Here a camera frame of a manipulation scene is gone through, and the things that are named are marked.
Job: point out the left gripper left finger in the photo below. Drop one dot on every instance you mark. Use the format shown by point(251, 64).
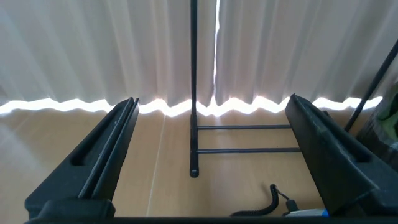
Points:
point(93, 168)

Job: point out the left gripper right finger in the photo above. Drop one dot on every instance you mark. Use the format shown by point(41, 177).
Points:
point(339, 168)

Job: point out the white laundry basket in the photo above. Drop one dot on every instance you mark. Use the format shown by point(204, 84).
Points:
point(370, 143)

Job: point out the black clothes rack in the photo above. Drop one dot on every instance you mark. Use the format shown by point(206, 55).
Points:
point(193, 62)

